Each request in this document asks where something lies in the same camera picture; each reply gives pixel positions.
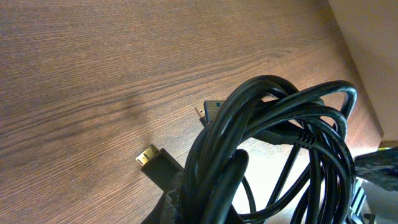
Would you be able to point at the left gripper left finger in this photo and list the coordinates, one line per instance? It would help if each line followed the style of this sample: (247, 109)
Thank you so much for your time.
(168, 209)

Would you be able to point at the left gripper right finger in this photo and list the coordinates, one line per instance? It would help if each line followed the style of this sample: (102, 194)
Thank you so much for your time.
(233, 216)

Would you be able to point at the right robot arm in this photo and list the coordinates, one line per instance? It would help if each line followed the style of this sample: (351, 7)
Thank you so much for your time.
(378, 167)

